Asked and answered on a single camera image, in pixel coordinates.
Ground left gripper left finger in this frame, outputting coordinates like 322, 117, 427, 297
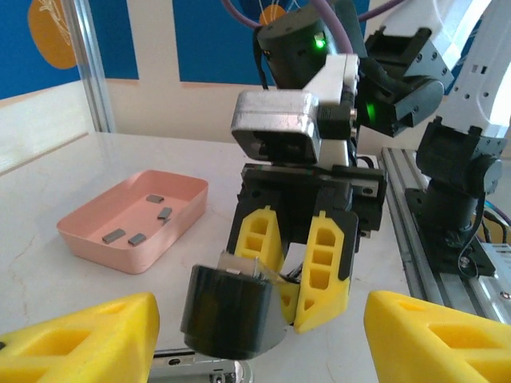
0, 292, 160, 383

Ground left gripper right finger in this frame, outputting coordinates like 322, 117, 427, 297
365, 290, 511, 383

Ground black stapler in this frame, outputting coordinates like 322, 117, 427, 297
151, 249, 289, 383

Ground pink plastic tray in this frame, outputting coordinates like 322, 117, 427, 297
55, 169, 209, 276

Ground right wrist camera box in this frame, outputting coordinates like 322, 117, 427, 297
230, 53, 360, 167

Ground long aluminium base rail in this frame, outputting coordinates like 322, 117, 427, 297
381, 146, 511, 332

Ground aluminium frame post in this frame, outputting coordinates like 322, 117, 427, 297
73, 0, 117, 135

